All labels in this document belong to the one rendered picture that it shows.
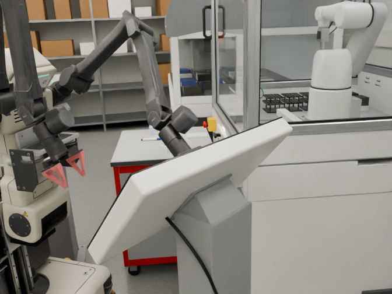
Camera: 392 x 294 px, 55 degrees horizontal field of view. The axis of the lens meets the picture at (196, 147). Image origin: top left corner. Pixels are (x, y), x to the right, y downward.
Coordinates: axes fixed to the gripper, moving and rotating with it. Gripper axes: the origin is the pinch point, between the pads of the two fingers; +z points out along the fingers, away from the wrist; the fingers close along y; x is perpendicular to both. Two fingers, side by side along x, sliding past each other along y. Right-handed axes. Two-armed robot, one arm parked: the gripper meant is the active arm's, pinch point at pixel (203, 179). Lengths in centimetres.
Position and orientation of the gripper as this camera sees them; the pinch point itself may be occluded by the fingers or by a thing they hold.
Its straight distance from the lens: 110.5
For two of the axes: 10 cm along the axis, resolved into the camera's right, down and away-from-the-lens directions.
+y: 6.8, -2.5, 6.9
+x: -4.4, 6.1, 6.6
